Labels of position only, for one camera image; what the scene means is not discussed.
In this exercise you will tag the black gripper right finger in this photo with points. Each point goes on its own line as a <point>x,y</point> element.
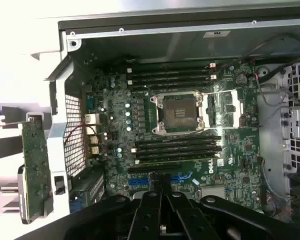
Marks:
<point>185,217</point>

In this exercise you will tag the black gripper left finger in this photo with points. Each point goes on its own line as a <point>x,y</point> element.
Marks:
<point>145,215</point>

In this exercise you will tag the blue expansion slot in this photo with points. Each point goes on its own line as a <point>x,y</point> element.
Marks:
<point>137,182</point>

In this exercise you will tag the silver chipset heatsink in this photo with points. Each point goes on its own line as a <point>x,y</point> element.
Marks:
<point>212,191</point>

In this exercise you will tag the black expansion slot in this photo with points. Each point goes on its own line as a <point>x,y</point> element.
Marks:
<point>152,169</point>

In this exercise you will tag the black RAM slot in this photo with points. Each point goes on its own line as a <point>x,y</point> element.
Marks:
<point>177,145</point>
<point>170,74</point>
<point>177,151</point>
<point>177,139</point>
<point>170,87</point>
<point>170,80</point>
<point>170,67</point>

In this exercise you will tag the green motherboard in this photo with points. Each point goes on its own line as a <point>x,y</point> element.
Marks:
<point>240,150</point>

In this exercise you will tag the CPU socket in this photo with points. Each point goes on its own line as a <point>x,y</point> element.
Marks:
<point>180,112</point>

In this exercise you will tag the metal socket cover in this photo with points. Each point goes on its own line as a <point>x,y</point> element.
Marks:
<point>236,107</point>

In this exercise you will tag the black open PC case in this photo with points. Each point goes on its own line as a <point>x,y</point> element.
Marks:
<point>57,130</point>

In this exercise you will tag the coin cell battery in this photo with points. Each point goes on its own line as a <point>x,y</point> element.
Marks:
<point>241,79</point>

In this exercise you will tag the metal drive cage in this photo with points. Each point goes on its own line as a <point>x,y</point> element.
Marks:
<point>298,117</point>

